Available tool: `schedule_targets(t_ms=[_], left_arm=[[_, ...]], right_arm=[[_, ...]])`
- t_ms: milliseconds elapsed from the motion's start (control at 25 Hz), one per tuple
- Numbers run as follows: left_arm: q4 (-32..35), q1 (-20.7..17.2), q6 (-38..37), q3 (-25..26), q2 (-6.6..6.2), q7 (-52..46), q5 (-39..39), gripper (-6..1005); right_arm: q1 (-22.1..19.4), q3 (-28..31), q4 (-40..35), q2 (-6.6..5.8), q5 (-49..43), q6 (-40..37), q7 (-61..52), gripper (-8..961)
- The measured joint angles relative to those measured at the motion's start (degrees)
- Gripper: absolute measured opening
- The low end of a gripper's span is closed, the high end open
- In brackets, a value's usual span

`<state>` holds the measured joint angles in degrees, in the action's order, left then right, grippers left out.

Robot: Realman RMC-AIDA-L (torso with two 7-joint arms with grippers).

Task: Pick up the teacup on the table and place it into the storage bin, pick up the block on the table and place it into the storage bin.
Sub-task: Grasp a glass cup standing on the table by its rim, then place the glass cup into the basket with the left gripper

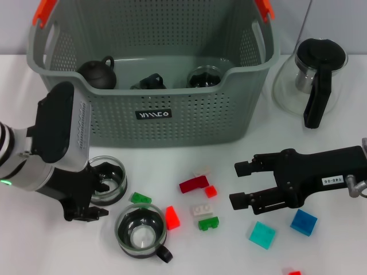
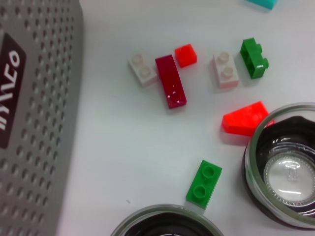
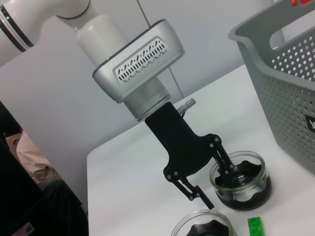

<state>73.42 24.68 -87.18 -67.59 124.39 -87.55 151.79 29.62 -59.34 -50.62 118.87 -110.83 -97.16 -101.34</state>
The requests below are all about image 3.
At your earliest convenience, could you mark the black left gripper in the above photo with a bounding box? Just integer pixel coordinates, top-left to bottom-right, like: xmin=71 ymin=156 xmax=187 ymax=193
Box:
xmin=144 ymin=102 xmax=237 ymax=210

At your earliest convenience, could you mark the glass teacup with black base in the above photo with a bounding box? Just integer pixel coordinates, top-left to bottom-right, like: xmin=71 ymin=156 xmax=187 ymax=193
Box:
xmin=171 ymin=208 xmax=238 ymax=236
xmin=208 ymin=151 xmax=273 ymax=211

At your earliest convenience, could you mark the grey perforated plastic storage bin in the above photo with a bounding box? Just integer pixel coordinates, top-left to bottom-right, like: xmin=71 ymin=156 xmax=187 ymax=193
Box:
xmin=228 ymin=0 xmax=315 ymax=181

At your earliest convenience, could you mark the bright green toy brick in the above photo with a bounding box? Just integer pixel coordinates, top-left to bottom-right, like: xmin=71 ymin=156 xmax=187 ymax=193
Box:
xmin=247 ymin=210 xmax=264 ymax=236

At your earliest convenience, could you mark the left gripper cable with connector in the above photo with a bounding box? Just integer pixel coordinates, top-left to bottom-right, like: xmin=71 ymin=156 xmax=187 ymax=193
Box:
xmin=176 ymin=97 xmax=198 ymax=120

